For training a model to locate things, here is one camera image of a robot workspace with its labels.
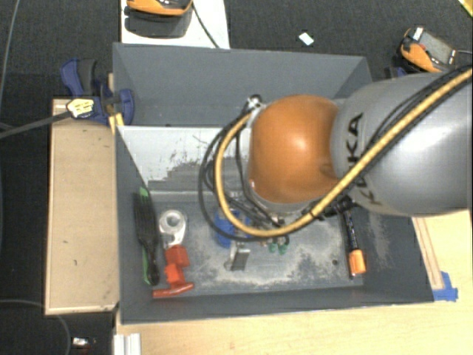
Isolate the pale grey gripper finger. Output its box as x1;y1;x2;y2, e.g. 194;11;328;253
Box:
222;242;237;271
234;247;253;272

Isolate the blue plastic object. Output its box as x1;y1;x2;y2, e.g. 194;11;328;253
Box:
213;208;245;250

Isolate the black and green brush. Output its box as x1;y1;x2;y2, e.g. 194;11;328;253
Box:
132;186;162;287

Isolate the black marker with orange cap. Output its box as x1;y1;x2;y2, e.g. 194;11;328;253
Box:
338;204;368;281

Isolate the pale wood board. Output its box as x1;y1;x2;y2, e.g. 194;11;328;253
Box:
44;98;121;316

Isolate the grey metal bin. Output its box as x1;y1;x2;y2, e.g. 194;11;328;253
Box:
112;41;435;325

